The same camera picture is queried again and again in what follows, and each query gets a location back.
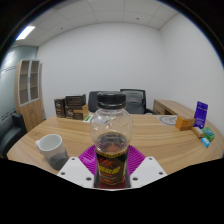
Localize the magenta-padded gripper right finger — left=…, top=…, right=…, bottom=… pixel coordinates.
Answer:
left=123, top=144, right=168, bottom=189

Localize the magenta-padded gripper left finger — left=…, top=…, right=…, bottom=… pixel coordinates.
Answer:
left=56, top=144, right=100, bottom=189

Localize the clear black-capped drink bottle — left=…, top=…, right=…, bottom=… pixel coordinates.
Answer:
left=89, top=91, right=134, bottom=189

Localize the white and grey mug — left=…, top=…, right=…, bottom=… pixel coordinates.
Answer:
left=34, top=133, right=70, bottom=171

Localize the round grey white disc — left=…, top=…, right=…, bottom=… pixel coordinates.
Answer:
left=159, top=114, right=179, bottom=126

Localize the brown cardboard box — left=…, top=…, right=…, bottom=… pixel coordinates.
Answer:
left=65, top=104, right=90, bottom=120

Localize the orange box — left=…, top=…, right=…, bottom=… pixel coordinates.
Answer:
left=174, top=115, right=196, bottom=131

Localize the small tan box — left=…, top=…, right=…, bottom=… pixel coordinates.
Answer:
left=190, top=126, right=205, bottom=139

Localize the small dark brown box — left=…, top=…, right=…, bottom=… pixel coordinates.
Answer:
left=53, top=97, right=67, bottom=119

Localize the small light blue box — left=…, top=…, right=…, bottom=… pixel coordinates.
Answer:
left=200, top=136, right=211, bottom=148

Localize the low wooden side desk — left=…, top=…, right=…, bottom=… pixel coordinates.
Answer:
left=152, top=99, right=198, bottom=119

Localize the black mesh-back office chair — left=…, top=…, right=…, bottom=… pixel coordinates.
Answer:
left=119, top=88, right=156, bottom=115

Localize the black solid-back office chair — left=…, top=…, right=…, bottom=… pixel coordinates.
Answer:
left=87, top=90, right=101, bottom=113

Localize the wide dark brown box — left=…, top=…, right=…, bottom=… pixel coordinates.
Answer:
left=64, top=94, right=87, bottom=108

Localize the green box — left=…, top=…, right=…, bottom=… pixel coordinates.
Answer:
left=201, top=126, right=216, bottom=142

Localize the black leather sofa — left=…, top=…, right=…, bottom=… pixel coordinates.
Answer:
left=0, top=112, right=28, bottom=158

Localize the purple standing sign card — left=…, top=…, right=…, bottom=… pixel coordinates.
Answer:
left=193, top=101, right=209, bottom=130

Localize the wooden glass-door shelf cabinet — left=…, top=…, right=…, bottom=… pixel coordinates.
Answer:
left=13, top=59, right=46, bottom=133

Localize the rectangular ceiling light panel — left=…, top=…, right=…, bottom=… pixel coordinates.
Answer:
left=15, top=25, right=36, bottom=41

